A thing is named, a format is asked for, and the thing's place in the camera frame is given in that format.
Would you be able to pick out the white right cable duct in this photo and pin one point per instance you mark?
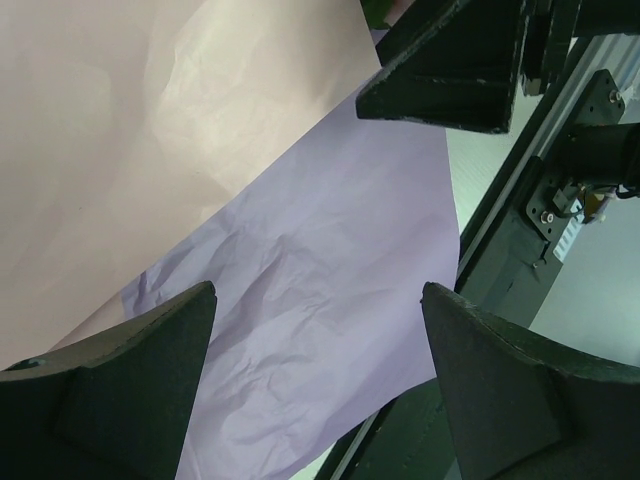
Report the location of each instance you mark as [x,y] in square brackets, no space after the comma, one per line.
[581,214]

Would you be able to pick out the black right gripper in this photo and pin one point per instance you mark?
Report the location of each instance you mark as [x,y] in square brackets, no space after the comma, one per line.
[455,64]

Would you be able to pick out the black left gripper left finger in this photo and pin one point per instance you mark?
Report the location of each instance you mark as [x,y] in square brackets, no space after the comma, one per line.
[115,405]

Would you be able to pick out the purple tissue paper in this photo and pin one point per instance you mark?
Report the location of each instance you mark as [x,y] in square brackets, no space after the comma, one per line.
[319,266]

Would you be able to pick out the pink wrapping paper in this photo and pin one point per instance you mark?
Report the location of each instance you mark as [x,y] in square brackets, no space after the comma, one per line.
[126,124]

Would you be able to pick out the aluminium frame front rail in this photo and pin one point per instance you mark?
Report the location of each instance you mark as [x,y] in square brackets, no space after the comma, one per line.
[486,167]

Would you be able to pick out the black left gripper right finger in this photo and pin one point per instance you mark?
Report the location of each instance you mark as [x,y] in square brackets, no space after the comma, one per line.
[522,406]

